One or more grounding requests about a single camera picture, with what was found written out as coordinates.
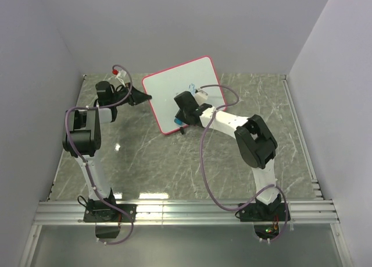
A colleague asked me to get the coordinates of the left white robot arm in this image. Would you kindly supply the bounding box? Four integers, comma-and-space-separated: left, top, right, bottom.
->
62, 81, 152, 222

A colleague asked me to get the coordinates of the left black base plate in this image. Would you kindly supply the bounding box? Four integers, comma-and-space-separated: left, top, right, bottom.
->
83, 202, 137, 223

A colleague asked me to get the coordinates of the blue whiteboard eraser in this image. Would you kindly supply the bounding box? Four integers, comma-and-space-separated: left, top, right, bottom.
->
174, 118, 184, 126

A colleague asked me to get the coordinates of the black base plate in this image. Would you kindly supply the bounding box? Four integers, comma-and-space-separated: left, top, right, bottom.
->
83, 202, 137, 223
235, 203, 291, 222

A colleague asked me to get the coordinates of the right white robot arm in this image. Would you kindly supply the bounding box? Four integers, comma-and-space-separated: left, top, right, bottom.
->
174, 90, 281, 220

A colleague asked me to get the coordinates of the right side aluminium rail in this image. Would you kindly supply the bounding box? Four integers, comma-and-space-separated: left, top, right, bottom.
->
280, 74, 324, 200

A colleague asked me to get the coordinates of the aluminium mounting rail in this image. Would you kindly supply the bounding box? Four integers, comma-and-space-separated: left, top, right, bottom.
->
33, 200, 339, 225

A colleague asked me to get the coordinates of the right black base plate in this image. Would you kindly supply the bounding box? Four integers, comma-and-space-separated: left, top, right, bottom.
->
235, 203, 291, 222

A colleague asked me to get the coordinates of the red framed whiteboard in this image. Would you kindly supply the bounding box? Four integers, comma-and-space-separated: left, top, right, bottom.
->
142, 56, 226, 135

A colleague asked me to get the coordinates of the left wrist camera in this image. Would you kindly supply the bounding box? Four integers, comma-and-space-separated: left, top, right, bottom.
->
112, 69, 127, 86

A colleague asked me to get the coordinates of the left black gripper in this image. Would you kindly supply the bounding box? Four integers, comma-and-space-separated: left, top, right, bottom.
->
111, 83, 152, 107

